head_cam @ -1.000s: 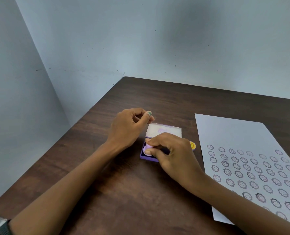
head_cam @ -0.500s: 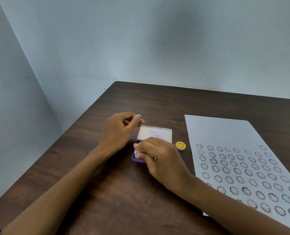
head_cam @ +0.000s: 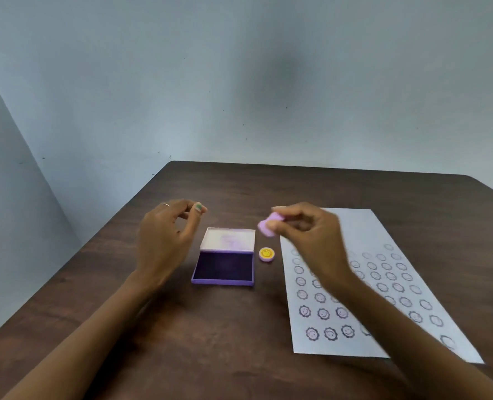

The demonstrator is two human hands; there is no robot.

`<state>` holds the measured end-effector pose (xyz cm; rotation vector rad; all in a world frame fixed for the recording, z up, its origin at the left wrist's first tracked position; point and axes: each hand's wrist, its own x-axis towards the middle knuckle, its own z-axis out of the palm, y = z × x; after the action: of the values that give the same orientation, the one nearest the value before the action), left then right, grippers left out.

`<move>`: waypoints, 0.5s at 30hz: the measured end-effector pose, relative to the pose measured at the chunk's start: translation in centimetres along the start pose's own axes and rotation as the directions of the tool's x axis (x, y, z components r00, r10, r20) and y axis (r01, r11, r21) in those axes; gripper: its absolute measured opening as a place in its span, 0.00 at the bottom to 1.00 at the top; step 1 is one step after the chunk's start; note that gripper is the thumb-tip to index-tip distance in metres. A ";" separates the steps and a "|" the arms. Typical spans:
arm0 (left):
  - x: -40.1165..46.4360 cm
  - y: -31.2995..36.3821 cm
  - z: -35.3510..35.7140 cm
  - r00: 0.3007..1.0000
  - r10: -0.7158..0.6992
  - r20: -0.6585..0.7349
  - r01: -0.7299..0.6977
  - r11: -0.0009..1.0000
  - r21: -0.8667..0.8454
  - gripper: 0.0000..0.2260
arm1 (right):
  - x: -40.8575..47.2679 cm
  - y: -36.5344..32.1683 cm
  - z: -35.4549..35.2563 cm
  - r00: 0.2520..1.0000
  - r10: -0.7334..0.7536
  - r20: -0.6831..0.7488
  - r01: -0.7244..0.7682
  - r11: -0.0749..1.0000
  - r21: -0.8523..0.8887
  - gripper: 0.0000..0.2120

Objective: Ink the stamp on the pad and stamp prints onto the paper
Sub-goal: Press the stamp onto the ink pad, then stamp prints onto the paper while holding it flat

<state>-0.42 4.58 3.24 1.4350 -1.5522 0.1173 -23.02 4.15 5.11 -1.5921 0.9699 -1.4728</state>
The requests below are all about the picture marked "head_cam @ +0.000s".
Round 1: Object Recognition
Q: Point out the purple open ink pad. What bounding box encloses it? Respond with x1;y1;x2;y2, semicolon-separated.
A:
191;227;256;287

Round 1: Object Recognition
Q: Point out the person's right forearm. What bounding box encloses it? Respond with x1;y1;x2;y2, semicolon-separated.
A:
334;271;493;400

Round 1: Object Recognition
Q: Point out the pink round stamp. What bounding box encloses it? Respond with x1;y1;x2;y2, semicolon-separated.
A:
257;212;286;238

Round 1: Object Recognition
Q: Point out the person's right hand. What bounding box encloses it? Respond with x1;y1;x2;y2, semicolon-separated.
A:
266;202;357;290

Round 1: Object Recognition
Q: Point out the white stamped paper sheet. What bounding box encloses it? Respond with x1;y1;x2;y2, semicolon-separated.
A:
279;208;486;365

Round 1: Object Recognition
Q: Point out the person's left forearm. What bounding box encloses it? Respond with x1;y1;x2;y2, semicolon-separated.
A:
2;271;157;400

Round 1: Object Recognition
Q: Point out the person's left hand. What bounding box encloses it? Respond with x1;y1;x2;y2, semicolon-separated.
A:
134;199;208;289

